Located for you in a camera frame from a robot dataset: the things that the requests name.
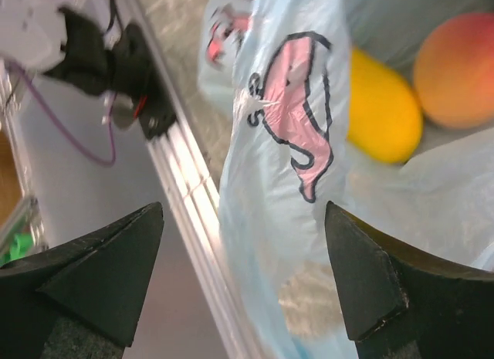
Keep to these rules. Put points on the aluminium mounting rail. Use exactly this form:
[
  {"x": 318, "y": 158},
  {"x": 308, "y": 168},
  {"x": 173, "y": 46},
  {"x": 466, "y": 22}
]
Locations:
[{"x": 77, "y": 173}]

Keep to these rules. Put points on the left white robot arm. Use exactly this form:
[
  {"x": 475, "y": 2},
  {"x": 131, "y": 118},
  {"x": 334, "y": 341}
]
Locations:
[{"x": 55, "y": 39}]

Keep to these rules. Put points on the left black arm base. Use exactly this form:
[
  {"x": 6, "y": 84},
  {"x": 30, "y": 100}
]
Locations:
[{"x": 141, "y": 94}]

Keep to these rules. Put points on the light blue plastic bag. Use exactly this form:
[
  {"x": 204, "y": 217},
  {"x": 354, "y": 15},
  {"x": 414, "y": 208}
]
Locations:
[{"x": 280, "y": 70}]

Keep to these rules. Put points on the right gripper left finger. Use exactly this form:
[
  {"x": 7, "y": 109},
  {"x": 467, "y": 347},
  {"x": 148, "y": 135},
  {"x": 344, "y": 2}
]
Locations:
[{"x": 82, "y": 299}]

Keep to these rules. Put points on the orange fake peach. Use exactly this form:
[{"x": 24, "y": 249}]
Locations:
[{"x": 453, "y": 72}]

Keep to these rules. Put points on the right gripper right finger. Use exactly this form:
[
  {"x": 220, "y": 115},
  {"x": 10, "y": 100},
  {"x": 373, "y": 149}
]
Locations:
[{"x": 398, "y": 301}]

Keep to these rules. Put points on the yellow fake mango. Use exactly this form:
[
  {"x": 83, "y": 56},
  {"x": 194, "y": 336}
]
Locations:
[{"x": 386, "y": 121}]

